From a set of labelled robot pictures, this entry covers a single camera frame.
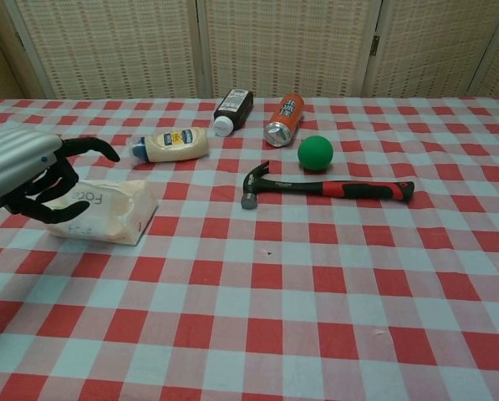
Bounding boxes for dark brown bottle white cap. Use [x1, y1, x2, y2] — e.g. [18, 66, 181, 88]
[212, 88, 254, 138]

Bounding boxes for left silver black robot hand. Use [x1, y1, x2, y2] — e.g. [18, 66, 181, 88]
[0, 127, 121, 226]

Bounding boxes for mayonnaise squeeze bottle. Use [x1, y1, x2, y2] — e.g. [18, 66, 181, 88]
[130, 127, 211, 164]

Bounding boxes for black red claw hammer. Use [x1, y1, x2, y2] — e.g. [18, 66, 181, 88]
[240, 160, 416, 210]

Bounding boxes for red white checkered tablecloth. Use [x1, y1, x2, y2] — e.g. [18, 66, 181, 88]
[0, 96, 499, 401]

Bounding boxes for green ball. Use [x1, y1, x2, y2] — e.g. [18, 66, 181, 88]
[297, 135, 335, 171]

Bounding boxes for orange drink can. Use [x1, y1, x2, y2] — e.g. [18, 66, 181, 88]
[262, 94, 304, 148]

